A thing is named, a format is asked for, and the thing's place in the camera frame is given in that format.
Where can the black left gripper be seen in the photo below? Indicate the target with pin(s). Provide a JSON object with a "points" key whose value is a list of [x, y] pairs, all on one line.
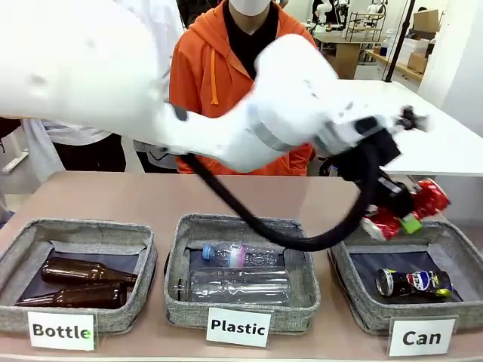
{"points": [[394, 196]]}

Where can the crushed red can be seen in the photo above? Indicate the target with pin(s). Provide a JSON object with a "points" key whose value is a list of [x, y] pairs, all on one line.
{"points": [[432, 201]]}

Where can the black Pepsi can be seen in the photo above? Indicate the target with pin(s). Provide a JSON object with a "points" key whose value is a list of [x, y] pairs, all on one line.
{"points": [[415, 283]]}

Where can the plastic bottle with blue cap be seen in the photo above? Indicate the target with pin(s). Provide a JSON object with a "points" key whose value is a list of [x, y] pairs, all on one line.
{"points": [[234, 253]]}

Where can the large clear plastic bottle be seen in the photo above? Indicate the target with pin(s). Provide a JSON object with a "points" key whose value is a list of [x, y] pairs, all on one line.
{"points": [[237, 284]]}

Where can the brown glass bottle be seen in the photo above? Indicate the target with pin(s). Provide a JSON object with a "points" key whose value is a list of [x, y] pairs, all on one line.
{"points": [[79, 271], [87, 297]]}

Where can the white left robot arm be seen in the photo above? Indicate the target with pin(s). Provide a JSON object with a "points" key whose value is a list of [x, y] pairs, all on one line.
{"points": [[264, 124]]}

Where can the grey fabric basket labelled Can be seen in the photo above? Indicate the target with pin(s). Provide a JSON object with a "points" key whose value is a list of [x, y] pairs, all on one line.
{"points": [[407, 260]]}

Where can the white Can label sign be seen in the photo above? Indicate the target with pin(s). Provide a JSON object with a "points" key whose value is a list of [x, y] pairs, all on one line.
{"points": [[422, 336]]}

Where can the grey fabric basket labelled Plastic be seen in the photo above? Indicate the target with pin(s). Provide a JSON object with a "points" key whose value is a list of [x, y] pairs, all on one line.
{"points": [[298, 271]]}

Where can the grey fabric basket labelled Bottle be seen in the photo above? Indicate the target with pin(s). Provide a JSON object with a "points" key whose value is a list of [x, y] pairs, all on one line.
{"points": [[75, 241]]}

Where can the white table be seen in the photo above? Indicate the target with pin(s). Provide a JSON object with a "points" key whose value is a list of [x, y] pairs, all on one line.
{"points": [[445, 143]]}

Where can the wooden workbench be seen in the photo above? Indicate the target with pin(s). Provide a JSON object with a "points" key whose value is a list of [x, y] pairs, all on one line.
{"points": [[396, 65]]}

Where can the small cardboard box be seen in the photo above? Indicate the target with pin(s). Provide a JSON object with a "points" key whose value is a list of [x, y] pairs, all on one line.
{"points": [[417, 63]]}

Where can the large brown cardboard box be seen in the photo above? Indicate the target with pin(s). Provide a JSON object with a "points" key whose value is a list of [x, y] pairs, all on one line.
{"points": [[351, 60]]}

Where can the black stand pole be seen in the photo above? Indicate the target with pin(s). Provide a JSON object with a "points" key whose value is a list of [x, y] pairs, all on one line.
{"points": [[398, 41]]}

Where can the open cardboard box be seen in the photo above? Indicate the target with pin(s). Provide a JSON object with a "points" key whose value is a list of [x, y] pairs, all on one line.
{"points": [[426, 22]]}

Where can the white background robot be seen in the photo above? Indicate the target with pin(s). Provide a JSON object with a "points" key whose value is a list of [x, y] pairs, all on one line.
{"points": [[324, 11]]}

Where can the white Plastic label sign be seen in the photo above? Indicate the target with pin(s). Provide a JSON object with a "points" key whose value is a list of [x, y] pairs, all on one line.
{"points": [[237, 327]]}

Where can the person in orange hoodie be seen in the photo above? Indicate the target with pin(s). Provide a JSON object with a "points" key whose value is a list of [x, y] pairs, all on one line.
{"points": [[203, 75]]}

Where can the person in white shirt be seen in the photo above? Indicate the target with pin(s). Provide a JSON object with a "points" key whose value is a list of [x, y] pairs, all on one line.
{"points": [[152, 151]]}

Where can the figure in white t-shirt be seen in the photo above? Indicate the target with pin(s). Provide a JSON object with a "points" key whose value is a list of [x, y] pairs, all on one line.
{"points": [[75, 147]]}

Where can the white Bottle label sign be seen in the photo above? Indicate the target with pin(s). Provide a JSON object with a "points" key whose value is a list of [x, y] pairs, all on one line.
{"points": [[62, 331]]}

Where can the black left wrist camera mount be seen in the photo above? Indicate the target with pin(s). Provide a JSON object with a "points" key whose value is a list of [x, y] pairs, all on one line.
{"points": [[409, 117]]}

